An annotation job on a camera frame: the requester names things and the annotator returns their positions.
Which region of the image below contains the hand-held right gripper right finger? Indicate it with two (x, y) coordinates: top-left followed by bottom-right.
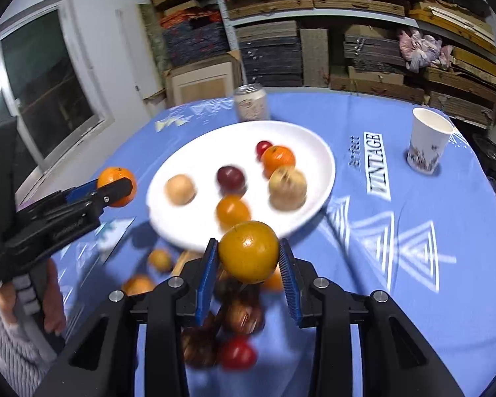
(278, 238), (466, 397)

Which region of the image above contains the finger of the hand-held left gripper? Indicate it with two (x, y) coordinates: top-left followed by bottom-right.
(19, 181), (102, 216)
(4, 178), (134, 257)

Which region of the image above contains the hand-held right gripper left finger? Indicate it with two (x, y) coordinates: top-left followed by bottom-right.
(33, 238), (221, 397)

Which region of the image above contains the orange mandarin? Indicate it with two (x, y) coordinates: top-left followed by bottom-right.
(97, 167), (138, 208)
(261, 146), (296, 179)

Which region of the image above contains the yellow orange plum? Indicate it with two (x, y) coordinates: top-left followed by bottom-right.
(218, 221), (280, 285)
(216, 195), (252, 229)

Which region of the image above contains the pale yellow passion fruit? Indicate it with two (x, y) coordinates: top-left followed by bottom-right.
(165, 174), (198, 206)

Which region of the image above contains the dark red plum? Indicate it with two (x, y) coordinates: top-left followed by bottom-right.
(216, 165), (247, 193)

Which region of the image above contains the white plate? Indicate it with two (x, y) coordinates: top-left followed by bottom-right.
(146, 120), (336, 245)

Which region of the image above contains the person's left forearm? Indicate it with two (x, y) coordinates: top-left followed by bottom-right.
(0, 298), (62, 397)

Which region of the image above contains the person's left hand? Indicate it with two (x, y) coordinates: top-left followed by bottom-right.
(0, 260), (67, 336)

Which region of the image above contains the blue printed tablecloth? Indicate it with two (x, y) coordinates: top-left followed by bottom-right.
(17, 91), (496, 397)

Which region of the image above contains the white framed window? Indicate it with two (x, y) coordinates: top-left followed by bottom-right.
(0, 0), (114, 174)

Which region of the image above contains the white board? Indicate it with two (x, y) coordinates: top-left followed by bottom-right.
(115, 7), (166, 102)

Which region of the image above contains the green patterned board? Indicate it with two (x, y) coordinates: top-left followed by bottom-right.
(138, 4), (167, 87)

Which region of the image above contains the pale drink can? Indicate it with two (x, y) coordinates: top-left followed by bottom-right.
(233, 84), (271, 122)

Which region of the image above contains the stack of blue patterned boxes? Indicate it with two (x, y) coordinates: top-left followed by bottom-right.
(161, 21), (232, 67)

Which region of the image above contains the white printed paper cup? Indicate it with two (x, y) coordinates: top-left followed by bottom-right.
(406, 108), (456, 173)

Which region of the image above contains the white metal shelf rack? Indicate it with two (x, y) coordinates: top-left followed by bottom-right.
(209, 0), (496, 92)

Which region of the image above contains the stack of dark grey boxes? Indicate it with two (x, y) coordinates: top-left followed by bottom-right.
(235, 21), (304, 87)

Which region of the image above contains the upright grey patterned box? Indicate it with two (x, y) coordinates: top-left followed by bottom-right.
(300, 28), (330, 87)

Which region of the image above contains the pink cloth bundle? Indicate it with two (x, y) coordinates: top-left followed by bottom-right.
(398, 29), (455, 73)

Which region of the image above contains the stack of tan woven boxes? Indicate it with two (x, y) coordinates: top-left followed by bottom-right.
(143, 0), (496, 129)

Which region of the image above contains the cardboard picture frame box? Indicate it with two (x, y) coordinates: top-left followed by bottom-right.
(163, 50), (244, 106)

